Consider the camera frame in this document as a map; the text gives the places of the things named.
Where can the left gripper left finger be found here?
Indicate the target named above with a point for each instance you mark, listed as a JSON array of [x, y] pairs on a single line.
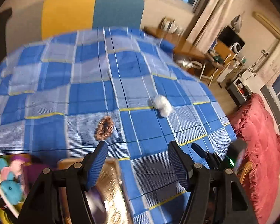
[[92, 165]]

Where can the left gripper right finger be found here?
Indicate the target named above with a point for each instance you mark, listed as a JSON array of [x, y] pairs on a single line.
[[182, 164]]

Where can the white fluffy ball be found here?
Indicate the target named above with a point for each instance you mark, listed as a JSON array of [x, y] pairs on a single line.
[[163, 105]]

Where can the blue plush toy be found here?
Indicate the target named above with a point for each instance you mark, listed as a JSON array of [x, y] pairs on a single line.
[[11, 188]]

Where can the brown scrunchie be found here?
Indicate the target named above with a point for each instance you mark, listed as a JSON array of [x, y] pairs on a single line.
[[104, 128]]

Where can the ornate silver tissue box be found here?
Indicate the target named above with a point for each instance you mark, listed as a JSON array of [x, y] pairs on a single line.
[[107, 200]]

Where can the pink bedspread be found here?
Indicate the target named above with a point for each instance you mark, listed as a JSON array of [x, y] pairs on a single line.
[[253, 124]]

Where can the purple cardboard box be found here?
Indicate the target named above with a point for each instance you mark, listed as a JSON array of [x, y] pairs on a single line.
[[29, 174]]

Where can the blue plaid tablecloth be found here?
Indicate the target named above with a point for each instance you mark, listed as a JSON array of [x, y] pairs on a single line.
[[54, 92]]

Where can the gold metal tray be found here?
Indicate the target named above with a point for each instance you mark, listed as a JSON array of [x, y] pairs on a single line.
[[9, 213]]

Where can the wooden chair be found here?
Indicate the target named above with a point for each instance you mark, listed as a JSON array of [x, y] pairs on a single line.
[[216, 60]]

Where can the wooden side table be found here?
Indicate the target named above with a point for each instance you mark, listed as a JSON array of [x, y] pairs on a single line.
[[181, 46]]

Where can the black monitor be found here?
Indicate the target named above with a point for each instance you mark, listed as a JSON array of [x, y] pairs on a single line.
[[231, 39]]

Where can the air conditioner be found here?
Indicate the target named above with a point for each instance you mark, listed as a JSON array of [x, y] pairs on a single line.
[[268, 24]]

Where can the grey yellow blue headboard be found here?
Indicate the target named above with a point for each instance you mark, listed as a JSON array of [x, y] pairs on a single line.
[[47, 18]]

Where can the patterned curtain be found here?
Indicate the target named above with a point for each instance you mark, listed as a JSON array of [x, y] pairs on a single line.
[[209, 24]]

